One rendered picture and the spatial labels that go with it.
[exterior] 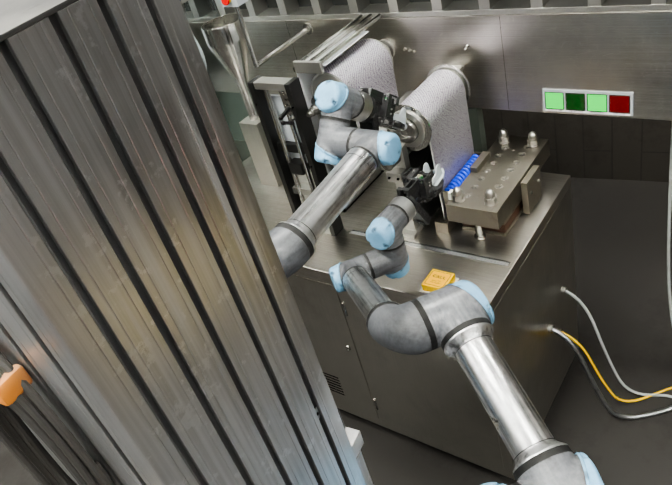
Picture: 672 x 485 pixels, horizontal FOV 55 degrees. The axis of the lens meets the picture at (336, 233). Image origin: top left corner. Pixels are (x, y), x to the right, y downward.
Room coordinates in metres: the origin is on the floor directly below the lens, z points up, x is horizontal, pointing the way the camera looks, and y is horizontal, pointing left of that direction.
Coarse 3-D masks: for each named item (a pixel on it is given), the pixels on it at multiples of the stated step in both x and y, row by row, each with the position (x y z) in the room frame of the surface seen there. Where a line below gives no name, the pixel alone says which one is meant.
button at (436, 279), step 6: (432, 270) 1.41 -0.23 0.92; (438, 270) 1.40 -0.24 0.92; (432, 276) 1.38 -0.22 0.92; (438, 276) 1.37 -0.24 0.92; (444, 276) 1.37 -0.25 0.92; (450, 276) 1.36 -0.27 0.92; (426, 282) 1.36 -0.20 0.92; (432, 282) 1.36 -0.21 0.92; (438, 282) 1.35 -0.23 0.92; (444, 282) 1.34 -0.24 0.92; (450, 282) 1.34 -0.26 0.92; (426, 288) 1.35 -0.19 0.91; (432, 288) 1.34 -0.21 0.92; (438, 288) 1.33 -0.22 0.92
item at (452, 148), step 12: (456, 120) 1.72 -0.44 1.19; (468, 120) 1.77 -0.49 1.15; (444, 132) 1.66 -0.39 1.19; (456, 132) 1.71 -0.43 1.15; (468, 132) 1.76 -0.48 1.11; (432, 144) 1.61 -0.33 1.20; (444, 144) 1.65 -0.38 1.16; (456, 144) 1.70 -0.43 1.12; (468, 144) 1.75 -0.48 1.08; (432, 156) 1.61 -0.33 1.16; (444, 156) 1.64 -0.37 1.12; (456, 156) 1.69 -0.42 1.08; (468, 156) 1.74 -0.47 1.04; (444, 168) 1.64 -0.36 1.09; (456, 168) 1.68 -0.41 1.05; (444, 180) 1.63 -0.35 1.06
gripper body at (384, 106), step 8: (360, 88) 1.55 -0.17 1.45; (368, 88) 1.53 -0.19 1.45; (376, 96) 1.53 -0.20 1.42; (384, 96) 1.55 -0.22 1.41; (376, 104) 1.54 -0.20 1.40; (384, 104) 1.54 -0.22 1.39; (392, 104) 1.57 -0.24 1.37; (376, 112) 1.52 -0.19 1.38; (384, 112) 1.53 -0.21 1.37; (392, 112) 1.56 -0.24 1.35; (368, 120) 1.49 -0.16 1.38; (384, 120) 1.52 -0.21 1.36; (392, 120) 1.53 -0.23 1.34
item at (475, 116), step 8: (472, 112) 1.86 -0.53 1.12; (480, 112) 1.86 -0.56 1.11; (472, 120) 1.86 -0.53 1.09; (480, 120) 1.86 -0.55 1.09; (472, 128) 1.86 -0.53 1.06; (480, 128) 1.85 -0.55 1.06; (472, 136) 1.87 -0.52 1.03; (480, 136) 1.85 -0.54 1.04; (480, 144) 1.85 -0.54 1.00; (408, 152) 2.05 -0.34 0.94
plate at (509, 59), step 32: (256, 32) 2.44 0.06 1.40; (288, 32) 2.33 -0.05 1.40; (320, 32) 2.23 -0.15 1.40; (384, 32) 2.05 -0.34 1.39; (416, 32) 1.96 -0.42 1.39; (448, 32) 1.88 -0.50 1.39; (480, 32) 1.81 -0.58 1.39; (512, 32) 1.74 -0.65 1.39; (544, 32) 1.68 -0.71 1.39; (576, 32) 1.62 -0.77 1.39; (608, 32) 1.56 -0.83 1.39; (640, 32) 1.50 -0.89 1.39; (288, 64) 2.36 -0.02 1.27; (416, 64) 1.98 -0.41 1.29; (448, 64) 1.90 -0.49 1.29; (480, 64) 1.82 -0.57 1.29; (512, 64) 1.75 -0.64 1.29; (544, 64) 1.68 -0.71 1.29; (576, 64) 1.62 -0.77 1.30; (608, 64) 1.56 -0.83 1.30; (640, 64) 1.50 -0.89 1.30; (480, 96) 1.83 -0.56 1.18; (512, 96) 1.76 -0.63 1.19; (640, 96) 1.50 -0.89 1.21
